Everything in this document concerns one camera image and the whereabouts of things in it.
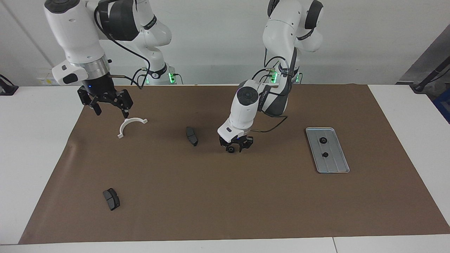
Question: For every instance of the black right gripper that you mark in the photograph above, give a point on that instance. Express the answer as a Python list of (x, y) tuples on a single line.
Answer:
[(103, 93)]

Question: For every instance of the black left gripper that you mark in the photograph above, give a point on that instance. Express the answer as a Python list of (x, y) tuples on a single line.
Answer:
[(237, 140)]

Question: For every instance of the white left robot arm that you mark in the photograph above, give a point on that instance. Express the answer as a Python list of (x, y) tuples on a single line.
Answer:
[(246, 105)]

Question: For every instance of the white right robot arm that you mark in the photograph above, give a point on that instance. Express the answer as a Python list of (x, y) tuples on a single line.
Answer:
[(77, 31)]

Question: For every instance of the silver metal tray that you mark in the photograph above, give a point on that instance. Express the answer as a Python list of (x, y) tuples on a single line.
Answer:
[(335, 163)]

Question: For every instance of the dark grey brake pad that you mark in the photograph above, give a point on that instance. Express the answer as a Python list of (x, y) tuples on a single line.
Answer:
[(191, 136), (111, 199)]

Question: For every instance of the brown table mat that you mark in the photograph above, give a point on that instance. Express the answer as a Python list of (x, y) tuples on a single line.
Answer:
[(246, 196)]

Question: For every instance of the black clamp base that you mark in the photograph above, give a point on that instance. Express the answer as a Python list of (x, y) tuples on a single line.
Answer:
[(7, 89)]

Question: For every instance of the black pole stand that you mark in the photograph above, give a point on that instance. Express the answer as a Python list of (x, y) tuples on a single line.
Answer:
[(427, 79)]

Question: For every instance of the blue crate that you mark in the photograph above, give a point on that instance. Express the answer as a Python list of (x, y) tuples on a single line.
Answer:
[(443, 105)]

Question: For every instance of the grey slanted panel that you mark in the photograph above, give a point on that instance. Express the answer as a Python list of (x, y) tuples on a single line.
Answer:
[(429, 52)]

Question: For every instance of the white curved plastic bracket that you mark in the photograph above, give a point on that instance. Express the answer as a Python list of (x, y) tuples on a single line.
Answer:
[(135, 119)]

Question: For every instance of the white wall socket box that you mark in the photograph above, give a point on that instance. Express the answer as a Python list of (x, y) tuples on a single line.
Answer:
[(47, 81)]

